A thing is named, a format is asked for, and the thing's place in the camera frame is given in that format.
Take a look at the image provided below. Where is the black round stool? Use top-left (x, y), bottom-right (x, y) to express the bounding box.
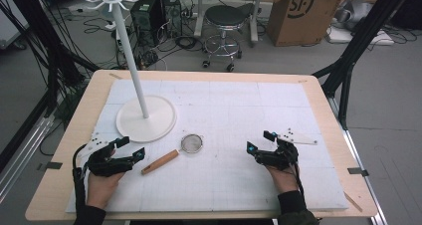
top-left (201, 3), bottom-right (255, 74)

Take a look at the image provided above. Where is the person's left hand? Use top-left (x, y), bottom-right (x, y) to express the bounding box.
top-left (86, 169), bottom-right (126, 210)

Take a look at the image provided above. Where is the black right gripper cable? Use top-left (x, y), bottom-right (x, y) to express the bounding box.
top-left (291, 162), bottom-right (307, 200)

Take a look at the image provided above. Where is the coiled black floor cable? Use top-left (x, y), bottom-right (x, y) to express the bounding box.
top-left (174, 35), bottom-right (204, 53)

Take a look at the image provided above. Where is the black computer tower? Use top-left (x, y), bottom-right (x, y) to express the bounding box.
top-left (160, 0), bottom-right (184, 39)
top-left (129, 0), bottom-right (164, 49)

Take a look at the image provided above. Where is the grey bag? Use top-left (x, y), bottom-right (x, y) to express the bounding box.
top-left (332, 0), bottom-right (375, 33)

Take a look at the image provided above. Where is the black metal frame stand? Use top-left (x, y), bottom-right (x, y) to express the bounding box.
top-left (0, 0), bottom-right (102, 173)
top-left (311, 0), bottom-right (418, 131)

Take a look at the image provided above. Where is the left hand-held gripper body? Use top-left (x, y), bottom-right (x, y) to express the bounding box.
top-left (84, 131), bottom-right (135, 178)

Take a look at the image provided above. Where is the white hook rack stand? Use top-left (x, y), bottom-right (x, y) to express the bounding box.
top-left (82, 0), bottom-right (178, 144)

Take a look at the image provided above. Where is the black tape piece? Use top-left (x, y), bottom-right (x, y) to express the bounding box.
top-left (346, 166), bottom-right (370, 178)
top-left (36, 161), bottom-right (64, 172)

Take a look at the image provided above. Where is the wooden handled mesh strainer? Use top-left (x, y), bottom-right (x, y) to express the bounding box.
top-left (140, 133), bottom-right (204, 176)

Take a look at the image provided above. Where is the white grid mat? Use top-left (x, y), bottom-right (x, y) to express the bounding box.
top-left (65, 78), bottom-right (349, 214)

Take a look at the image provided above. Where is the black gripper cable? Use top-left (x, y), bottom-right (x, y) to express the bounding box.
top-left (291, 162), bottom-right (307, 200)
top-left (72, 142), bottom-right (89, 217)

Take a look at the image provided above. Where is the brown cardboard box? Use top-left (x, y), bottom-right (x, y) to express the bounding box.
top-left (266, 0), bottom-right (346, 48)

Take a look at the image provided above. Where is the person's right hand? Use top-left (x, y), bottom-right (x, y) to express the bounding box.
top-left (265, 164), bottom-right (301, 195)

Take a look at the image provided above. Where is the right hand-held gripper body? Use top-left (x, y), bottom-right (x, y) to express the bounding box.
top-left (254, 128), bottom-right (318, 171)

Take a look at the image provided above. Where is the aluminium rail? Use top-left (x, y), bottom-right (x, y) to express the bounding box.
top-left (325, 97), bottom-right (390, 225)
top-left (0, 112), bottom-right (57, 203)

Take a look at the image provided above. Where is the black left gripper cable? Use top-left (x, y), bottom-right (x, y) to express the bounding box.
top-left (72, 142), bottom-right (89, 217)

